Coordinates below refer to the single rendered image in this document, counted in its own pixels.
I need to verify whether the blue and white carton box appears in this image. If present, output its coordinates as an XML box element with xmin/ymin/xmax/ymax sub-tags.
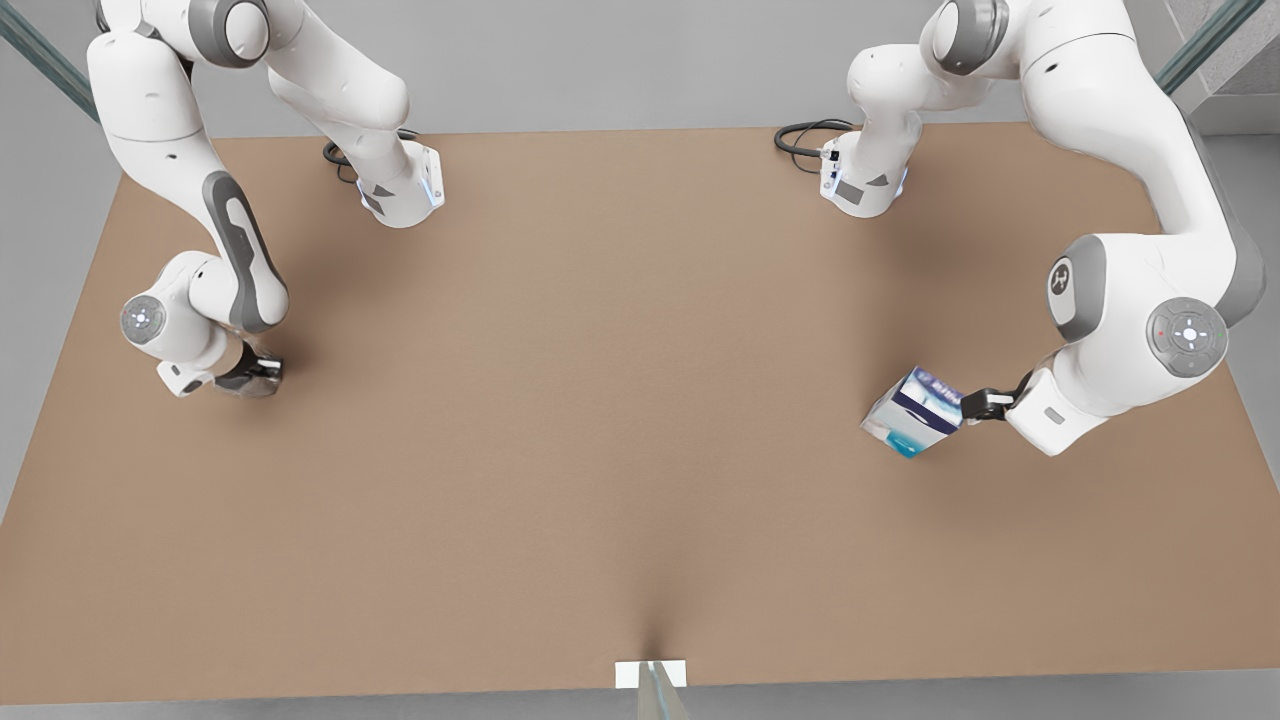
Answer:
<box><xmin>860</xmin><ymin>366</ymin><xmax>967</xmax><ymax>460</ymax></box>

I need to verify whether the black cable loop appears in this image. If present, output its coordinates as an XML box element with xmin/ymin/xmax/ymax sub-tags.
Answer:
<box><xmin>322</xmin><ymin>128</ymin><xmax>422</xmax><ymax>186</ymax></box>
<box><xmin>773</xmin><ymin>118</ymin><xmax>857</xmax><ymax>174</ymax></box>

